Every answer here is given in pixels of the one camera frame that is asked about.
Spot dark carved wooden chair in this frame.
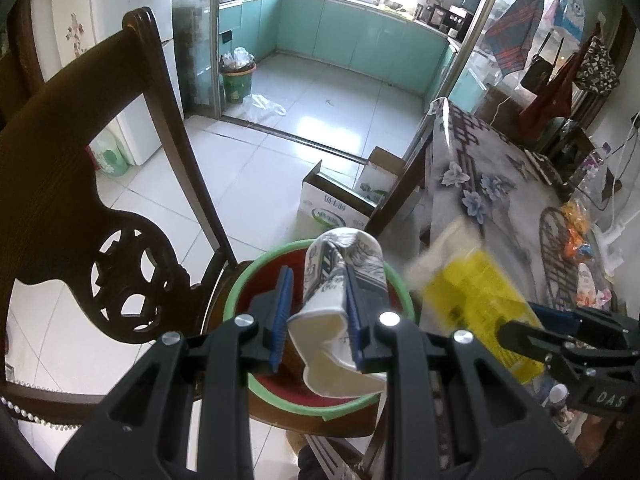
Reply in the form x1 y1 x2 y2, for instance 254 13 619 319
0 7 241 428

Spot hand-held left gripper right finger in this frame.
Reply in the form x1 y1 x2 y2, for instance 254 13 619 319
344 266 586 480

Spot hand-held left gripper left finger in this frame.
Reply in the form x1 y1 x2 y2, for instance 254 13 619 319
55 266 296 480

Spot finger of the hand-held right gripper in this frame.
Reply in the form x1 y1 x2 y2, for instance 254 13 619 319
529 303 640 349
500 320 567 367

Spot red bin with green rim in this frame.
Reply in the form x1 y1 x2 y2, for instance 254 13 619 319
222 239 416 422

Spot blue printed bag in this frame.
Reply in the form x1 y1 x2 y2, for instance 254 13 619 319
547 0 588 43

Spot black handbag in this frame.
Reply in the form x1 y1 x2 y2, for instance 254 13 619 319
520 32 563 92

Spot clear plastic bottle purple label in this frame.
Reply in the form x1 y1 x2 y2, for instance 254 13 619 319
570 142 613 196

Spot orange snack packet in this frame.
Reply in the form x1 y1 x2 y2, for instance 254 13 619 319
567 227 596 258

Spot green kitchen waste bin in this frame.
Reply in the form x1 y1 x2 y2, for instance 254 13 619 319
220 47 257 105

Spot black countertop appliance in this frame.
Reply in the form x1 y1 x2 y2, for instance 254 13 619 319
427 4 472 36

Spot white plastic bag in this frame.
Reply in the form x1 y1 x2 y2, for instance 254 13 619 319
241 93 287 123

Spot white refrigerator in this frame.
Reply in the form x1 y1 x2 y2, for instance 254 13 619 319
30 0 191 166

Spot red hanging garment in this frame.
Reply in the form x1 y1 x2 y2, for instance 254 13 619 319
517 35 601 133

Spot plaid hanging cloth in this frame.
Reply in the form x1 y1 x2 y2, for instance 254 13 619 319
484 0 547 75

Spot dark patterned pouch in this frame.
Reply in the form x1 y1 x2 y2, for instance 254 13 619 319
530 152 566 183

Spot teal kitchen cabinets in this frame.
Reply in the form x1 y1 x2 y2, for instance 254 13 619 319
218 0 461 98

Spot crushed printed paper cup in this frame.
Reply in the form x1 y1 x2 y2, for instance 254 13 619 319
286 227 388 398

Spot white cardboard box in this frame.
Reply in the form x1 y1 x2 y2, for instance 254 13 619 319
354 146 407 206

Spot open cardboard box green label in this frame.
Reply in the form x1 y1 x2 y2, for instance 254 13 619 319
296 160 377 241

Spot green detergent bottle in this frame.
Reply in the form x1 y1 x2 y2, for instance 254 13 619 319
89 127 132 177

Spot yellow snack packet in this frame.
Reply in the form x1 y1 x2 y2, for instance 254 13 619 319
405 217 546 386

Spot black white patterned bag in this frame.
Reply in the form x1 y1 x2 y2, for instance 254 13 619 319
575 35 621 93

